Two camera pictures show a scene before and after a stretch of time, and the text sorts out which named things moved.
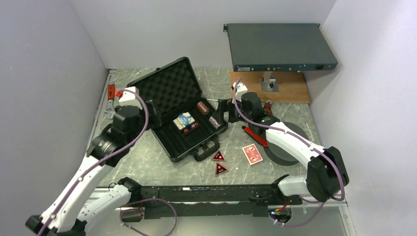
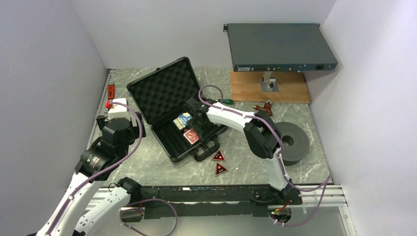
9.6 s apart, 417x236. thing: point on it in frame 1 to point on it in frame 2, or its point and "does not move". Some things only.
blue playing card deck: [183, 120] does not move
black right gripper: [224, 105] to [203, 133]
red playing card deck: [252, 154] to [192, 136]
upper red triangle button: [219, 157] does not move
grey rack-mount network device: [278, 47] does not move
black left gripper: [153, 118] to [135, 132]
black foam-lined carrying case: [189, 127] does not move
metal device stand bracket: [268, 84] does not move
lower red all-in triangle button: [220, 168] does not move
